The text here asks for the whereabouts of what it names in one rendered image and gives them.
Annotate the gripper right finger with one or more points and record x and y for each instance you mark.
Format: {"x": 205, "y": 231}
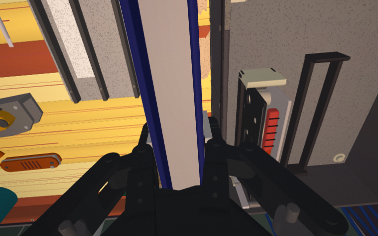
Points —
{"x": 215, "y": 163}

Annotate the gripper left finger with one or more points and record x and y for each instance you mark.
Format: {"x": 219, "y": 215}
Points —
{"x": 140, "y": 172}

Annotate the white and red case latch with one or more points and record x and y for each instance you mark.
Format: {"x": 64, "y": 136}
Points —
{"x": 270, "y": 130}

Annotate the orange ascender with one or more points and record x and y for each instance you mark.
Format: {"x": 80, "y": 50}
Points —
{"x": 29, "y": 162}

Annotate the grey speckled case body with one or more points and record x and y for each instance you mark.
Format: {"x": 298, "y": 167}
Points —
{"x": 273, "y": 36}

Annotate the grey panel with blue edges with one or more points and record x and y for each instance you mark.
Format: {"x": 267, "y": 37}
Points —
{"x": 169, "y": 81}

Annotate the grey speckled black-ribbed panel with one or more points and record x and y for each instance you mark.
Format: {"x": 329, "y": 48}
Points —
{"x": 110, "y": 42}

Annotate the white rod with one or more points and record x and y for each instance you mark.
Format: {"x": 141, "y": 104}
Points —
{"x": 1, "y": 24}

